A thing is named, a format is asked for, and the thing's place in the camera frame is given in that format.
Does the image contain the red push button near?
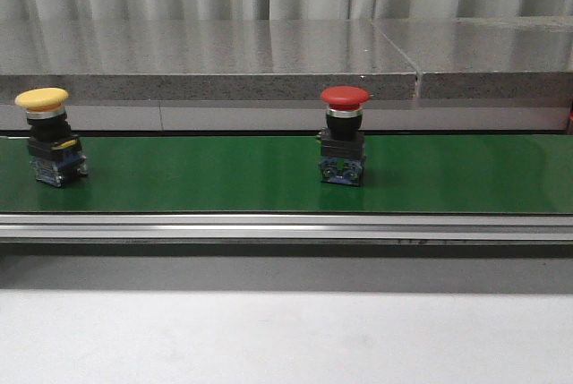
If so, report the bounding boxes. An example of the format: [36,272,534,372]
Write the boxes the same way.
[317,86,370,186]

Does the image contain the green conveyor belt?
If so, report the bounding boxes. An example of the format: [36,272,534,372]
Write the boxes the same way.
[1,134,572,214]

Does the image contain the grey stone slab left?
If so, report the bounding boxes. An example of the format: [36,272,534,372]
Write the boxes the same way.
[1,20,416,103]

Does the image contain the grey stone slab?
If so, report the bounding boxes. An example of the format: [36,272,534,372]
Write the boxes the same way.
[373,16,572,107]
[1,20,416,103]

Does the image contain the grey stone slab right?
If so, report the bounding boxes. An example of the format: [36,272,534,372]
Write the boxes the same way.
[373,16,572,107]

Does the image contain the aluminium conveyor frame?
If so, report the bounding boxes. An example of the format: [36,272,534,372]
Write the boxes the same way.
[1,212,572,246]

